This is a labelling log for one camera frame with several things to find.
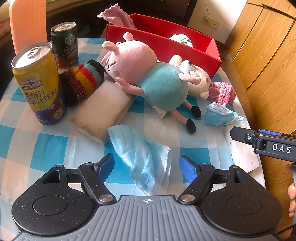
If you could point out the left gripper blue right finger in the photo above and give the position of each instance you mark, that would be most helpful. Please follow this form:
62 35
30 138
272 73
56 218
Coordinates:
189 169

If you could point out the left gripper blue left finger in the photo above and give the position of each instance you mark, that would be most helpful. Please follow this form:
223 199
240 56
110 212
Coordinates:
104 167

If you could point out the purple fluffy cloth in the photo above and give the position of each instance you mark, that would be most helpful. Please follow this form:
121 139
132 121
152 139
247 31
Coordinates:
117 17

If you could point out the person's right hand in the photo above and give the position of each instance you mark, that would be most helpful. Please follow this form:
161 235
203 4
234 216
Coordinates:
292 194

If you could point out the flat blue face mask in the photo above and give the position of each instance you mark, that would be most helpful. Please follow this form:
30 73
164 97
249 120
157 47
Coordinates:
149 162

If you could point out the white sponge block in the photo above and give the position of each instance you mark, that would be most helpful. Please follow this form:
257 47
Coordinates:
104 108

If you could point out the crumpled blue face mask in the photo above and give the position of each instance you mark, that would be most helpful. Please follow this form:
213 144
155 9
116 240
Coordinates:
219 115

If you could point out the white bear plush toy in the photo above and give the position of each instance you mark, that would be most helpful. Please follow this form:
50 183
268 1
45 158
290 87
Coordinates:
200 80

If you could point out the pink knitted hat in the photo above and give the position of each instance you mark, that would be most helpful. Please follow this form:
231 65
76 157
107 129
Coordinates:
222 93

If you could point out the striped colourful sock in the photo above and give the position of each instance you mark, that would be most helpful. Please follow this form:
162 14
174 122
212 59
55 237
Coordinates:
81 82

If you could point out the pink pig plush toy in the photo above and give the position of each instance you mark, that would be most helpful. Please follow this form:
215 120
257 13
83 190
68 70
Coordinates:
134 67

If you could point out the wooden wardrobe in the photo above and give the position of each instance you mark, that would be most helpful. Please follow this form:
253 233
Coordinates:
262 64

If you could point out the yellow juice can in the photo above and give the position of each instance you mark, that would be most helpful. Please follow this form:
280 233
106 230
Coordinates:
36 73

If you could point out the red cardboard box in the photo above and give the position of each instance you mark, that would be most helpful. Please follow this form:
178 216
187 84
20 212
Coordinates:
157 32

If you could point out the black Starbucks coffee can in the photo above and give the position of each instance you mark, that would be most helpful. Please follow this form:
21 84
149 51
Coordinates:
64 44

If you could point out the orange ribbed bottle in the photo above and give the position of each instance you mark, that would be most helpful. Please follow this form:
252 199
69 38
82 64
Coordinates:
27 22

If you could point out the wall power socket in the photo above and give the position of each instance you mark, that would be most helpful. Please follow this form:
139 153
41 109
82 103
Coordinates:
210 22

